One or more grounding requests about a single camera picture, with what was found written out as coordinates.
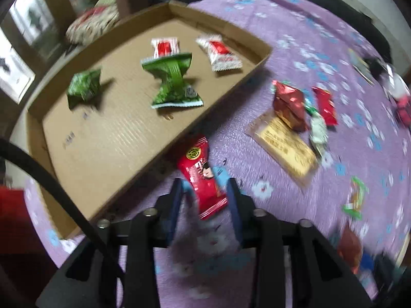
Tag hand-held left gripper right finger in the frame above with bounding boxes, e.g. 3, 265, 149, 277
226, 177, 375, 308

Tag thin book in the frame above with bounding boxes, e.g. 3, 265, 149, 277
348, 49, 375, 85

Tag red cartoon snack packet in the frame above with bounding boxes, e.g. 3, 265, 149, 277
176, 135, 229, 221

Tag black cable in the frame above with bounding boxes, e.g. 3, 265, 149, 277
0, 138, 126, 308

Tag clear jelly packet green ends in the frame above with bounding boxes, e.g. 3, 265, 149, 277
341, 176, 370, 220

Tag green twist-wrapped candy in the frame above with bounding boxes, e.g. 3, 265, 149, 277
303, 101, 322, 116

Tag white round container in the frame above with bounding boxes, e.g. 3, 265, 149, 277
384, 66, 410, 100

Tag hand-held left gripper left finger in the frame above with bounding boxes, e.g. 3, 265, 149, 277
35, 177, 184, 308

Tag large green snack packet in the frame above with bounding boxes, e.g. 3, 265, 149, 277
141, 52, 204, 110

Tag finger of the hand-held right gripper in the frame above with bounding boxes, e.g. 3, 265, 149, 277
360, 253, 375, 273

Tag white packet with red label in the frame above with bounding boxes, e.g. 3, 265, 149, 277
150, 37, 180, 60
195, 35, 244, 72

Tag pink knit-sleeved bottle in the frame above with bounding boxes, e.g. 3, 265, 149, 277
395, 98, 411, 129

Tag small green snack packet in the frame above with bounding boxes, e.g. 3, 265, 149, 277
66, 68, 102, 110

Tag beige biscuit packet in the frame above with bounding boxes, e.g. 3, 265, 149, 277
246, 111, 320, 187

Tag small bright red snack packet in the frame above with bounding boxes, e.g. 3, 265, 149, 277
311, 86, 339, 126

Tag dark red gold-print snack packet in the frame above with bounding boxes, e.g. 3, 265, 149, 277
271, 80, 309, 132
335, 226, 365, 275

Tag floral cushion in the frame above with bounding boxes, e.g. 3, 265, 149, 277
66, 5, 119, 45

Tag wooden glass-panel door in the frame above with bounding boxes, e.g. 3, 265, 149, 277
0, 0, 65, 103

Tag shallow cardboard box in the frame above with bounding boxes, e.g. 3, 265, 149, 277
25, 1, 273, 239

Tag red cloth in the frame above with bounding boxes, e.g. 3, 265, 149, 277
0, 187, 37, 255

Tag white and green snack packet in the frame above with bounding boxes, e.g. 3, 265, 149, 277
309, 115, 329, 161

